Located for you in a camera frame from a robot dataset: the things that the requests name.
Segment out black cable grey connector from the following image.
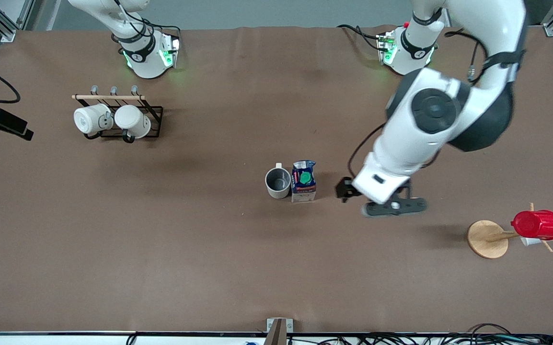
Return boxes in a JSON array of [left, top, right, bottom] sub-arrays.
[[443, 28, 484, 86]]

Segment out grey white ceramic mug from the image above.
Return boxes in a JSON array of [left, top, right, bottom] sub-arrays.
[[265, 163, 292, 199]]

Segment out small metal bracket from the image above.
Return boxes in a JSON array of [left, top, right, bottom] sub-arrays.
[[266, 318, 294, 334]]

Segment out red plastic cup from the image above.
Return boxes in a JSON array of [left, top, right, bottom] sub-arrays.
[[510, 210, 553, 241]]

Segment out black right base cable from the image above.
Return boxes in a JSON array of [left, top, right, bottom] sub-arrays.
[[110, 0, 182, 48]]

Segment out wooden mug tree stand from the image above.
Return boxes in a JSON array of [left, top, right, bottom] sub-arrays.
[[467, 202, 553, 260]]

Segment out brown wooden post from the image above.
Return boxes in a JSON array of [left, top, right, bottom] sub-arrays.
[[263, 319, 288, 345]]

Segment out black wire mug rack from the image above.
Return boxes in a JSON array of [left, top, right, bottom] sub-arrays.
[[72, 85, 164, 143]]

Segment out black base cable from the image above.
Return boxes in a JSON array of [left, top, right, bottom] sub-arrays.
[[337, 24, 383, 52], [110, 0, 182, 48]]

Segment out tangled black cables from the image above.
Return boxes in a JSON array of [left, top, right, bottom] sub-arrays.
[[286, 323, 553, 345]]

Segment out black left base cable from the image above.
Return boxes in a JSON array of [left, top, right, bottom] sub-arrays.
[[337, 24, 383, 52]]

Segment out brown table cover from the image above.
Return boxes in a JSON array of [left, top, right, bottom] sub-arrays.
[[0, 25, 553, 334]]

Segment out blue milk carton green cap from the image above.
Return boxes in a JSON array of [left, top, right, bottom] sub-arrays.
[[291, 160, 317, 204]]

